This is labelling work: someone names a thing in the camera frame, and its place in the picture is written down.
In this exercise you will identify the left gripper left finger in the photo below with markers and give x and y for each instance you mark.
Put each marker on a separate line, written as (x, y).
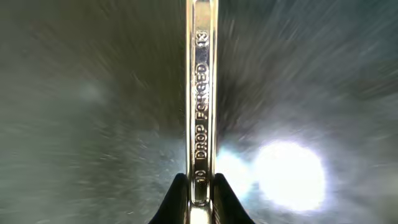
(177, 202)

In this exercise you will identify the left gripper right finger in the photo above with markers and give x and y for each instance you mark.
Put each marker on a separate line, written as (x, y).
(225, 205)

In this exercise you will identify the wrench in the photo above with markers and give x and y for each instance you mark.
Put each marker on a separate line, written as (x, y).
(202, 93)

